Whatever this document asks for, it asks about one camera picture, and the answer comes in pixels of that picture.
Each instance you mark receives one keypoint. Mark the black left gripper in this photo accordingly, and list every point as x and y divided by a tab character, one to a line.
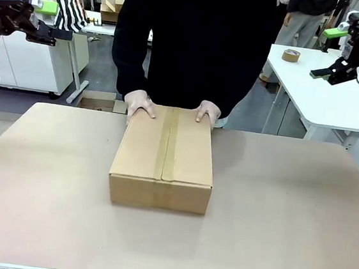
9	10

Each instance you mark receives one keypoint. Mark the brown cardboard packing box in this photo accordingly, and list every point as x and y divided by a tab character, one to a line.
164	158

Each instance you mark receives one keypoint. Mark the person's left forearm black sleeve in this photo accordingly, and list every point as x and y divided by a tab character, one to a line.
239	89

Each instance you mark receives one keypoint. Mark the person's right forearm black sleeve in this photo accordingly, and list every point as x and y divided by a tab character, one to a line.
129	65

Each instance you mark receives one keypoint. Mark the open small cardboard box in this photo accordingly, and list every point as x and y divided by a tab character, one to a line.
110	8

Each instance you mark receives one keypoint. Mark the cardboard box on floor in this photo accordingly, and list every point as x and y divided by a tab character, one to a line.
101	102

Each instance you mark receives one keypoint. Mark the person's right hand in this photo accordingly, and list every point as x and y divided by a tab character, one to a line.
138	101

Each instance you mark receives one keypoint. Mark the person's left hand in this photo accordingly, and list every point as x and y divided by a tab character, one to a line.
209	108

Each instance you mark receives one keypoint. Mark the black white striped bag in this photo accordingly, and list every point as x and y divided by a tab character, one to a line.
71	10

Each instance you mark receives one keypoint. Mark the white cabinet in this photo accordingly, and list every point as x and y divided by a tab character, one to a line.
30	61

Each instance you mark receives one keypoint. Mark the bystander in grey trousers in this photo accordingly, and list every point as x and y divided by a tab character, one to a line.
303	22

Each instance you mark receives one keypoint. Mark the brown packing tape roll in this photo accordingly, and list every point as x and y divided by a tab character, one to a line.
291	55

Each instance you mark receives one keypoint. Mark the white side table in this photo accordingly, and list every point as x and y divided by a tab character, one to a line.
314	100

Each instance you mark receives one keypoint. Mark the white desk with leg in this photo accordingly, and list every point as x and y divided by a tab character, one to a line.
79	66

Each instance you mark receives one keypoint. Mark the person in black coat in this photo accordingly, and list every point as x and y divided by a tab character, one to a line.
192	46

